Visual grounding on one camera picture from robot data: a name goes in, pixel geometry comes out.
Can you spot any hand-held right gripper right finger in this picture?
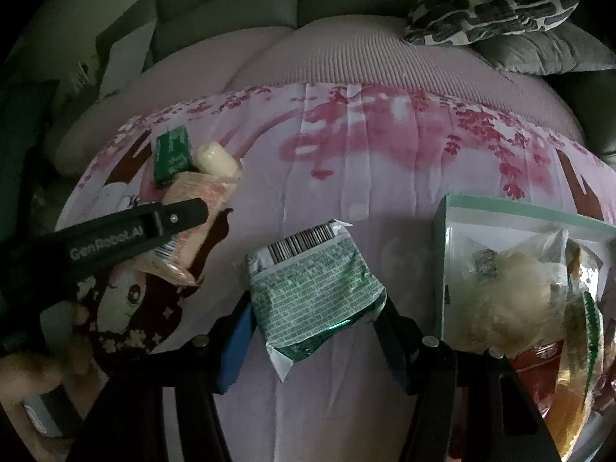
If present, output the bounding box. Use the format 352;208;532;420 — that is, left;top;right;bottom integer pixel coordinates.
372;297;562;462

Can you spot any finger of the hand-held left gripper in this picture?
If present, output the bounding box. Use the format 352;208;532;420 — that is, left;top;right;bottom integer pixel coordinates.
148;196;211;247

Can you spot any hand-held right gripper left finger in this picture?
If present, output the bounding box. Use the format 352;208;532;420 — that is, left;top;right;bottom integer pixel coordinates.
67;297;257;462

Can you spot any pale pink snack packet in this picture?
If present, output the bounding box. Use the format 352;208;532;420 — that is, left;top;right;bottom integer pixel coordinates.
132;171;233;287

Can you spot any green foil snack packet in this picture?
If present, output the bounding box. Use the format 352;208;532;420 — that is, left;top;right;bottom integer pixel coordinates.
245;219;388;383

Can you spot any clear zip bag green strip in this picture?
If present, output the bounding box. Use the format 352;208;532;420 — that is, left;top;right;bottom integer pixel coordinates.
433;194;616;462

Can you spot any person's left hand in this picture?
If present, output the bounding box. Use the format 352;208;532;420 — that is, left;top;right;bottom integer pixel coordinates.
0;330;114;446

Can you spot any small dark green packet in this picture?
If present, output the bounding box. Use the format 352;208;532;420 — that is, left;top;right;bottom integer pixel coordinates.
153;126;194;187

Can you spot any white cylindrical wrapped snack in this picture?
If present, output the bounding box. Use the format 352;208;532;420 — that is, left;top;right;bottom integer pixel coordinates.
193;141;241;179

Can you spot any clear packet of pale buns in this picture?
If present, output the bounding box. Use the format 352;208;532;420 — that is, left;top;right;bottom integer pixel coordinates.
445;228;571;350

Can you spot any pink printed blanket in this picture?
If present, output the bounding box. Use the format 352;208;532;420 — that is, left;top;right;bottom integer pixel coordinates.
52;82;616;462

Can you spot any green striped snack packet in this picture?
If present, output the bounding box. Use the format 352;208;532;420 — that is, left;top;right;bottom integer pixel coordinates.
565;241;606;410

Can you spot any pink ribbed cushion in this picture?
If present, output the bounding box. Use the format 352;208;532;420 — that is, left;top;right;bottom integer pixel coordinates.
53;14;584;176

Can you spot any grey pillow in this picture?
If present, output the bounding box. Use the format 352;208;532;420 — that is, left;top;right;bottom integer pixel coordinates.
474;22;616;77

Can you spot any black and cream patterned pillow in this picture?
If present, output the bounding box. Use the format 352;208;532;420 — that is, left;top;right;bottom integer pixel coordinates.
403;0;581;46

